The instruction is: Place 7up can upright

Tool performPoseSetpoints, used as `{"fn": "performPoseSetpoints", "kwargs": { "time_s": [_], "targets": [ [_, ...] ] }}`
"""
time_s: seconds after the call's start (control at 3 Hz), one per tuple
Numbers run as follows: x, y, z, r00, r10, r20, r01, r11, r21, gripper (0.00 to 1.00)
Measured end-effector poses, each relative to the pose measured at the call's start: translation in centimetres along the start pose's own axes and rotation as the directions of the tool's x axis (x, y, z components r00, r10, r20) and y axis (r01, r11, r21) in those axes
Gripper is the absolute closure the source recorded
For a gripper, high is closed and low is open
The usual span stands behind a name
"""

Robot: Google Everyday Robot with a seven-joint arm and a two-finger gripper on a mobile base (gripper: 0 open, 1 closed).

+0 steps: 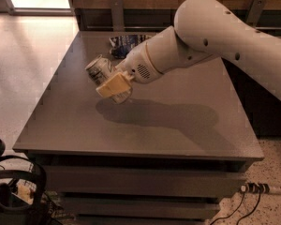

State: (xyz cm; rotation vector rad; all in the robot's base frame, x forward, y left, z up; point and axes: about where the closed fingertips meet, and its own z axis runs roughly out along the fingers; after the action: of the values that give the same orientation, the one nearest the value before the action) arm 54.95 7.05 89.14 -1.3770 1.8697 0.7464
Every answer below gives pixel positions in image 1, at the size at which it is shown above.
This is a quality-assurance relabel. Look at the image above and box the white green 7up can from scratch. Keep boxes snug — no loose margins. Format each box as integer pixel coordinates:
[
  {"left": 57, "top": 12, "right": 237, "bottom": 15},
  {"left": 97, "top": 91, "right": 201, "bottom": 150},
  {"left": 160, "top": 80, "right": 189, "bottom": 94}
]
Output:
[{"left": 85, "top": 55, "right": 132, "bottom": 104}]

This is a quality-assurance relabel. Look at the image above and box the black cable right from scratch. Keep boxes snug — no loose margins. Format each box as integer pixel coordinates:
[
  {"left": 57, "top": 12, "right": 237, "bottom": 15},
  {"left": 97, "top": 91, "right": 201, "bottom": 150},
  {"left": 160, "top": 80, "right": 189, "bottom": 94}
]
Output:
[{"left": 235, "top": 189, "right": 262, "bottom": 225}]

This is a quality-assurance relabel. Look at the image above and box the right metal wall bracket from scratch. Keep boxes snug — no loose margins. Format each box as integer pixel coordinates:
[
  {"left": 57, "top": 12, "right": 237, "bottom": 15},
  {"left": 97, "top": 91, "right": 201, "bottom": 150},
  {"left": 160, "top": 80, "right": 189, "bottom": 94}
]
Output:
[{"left": 245, "top": 0, "right": 268, "bottom": 26}]

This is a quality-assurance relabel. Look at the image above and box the black cable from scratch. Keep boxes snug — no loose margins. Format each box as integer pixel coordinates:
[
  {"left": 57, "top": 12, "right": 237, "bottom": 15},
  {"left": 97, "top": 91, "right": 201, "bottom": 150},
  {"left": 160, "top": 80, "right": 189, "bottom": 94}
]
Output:
[
  {"left": 209, "top": 189, "right": 246, "bottom": 225},
  {"left": 235, "top": 189, "right": 262, "bottom": 225}
]

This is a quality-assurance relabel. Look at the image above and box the blue crumpled chip bag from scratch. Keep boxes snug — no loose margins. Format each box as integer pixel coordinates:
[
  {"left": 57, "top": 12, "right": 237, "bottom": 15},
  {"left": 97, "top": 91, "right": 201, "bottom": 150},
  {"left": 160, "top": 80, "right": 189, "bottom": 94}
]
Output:
[{"left": 109, "top": 35, "right": 151, "bottom": 59}]

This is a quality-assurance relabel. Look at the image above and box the metal wall bracket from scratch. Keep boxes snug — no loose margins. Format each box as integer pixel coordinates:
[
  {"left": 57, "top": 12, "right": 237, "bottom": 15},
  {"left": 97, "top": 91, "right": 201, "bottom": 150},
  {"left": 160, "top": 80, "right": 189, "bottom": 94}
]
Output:
[
  {"left": 111, "top": 0, "right": 125, "bottom": 32},
  {"left": 245, "top": 0, "right": 268, "bottom": 26}
]

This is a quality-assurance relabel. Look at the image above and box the left metal wall bracket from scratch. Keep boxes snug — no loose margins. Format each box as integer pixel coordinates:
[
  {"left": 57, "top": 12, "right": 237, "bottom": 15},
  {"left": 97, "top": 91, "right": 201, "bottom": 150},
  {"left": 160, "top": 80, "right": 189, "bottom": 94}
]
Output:
[{"left": 111, "top": 0, "right": 125, "bottom": 32}]

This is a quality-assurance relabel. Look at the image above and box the black cable left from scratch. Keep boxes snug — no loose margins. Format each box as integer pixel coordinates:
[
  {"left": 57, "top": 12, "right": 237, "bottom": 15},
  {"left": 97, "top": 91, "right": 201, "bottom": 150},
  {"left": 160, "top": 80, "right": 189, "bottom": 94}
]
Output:
[{"left": 209, "top": 189, "right": 246, "bottom": 225}]

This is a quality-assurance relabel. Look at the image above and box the white power strip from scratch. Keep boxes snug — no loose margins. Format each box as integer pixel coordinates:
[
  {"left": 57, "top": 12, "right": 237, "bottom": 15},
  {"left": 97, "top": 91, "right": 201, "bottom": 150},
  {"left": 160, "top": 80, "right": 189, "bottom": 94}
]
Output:
[{"left": 240, "top": 183, "right": 281, "bottom": 195}]

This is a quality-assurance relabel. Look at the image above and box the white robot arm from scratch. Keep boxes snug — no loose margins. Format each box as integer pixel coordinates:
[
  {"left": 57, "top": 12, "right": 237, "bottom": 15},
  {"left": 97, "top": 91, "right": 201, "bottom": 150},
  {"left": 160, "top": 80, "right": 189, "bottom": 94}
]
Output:
[{"left": 96, "top": 0, "right": 281, "bottom": 101}]

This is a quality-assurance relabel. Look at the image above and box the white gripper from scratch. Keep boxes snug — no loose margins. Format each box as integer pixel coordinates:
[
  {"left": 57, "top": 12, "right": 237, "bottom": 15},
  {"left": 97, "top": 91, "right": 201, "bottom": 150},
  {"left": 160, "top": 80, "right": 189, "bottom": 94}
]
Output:
[{"left": 96, "top": 42, "right": 162, "bottom": 98}]

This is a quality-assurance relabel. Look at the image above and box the grey drawer cabinet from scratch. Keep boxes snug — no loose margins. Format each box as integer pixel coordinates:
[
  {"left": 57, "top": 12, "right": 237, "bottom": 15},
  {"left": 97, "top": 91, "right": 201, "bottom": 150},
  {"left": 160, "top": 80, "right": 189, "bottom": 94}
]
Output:
[{"left": 15, "top": 32, "right": 263, "bottom": 225}]

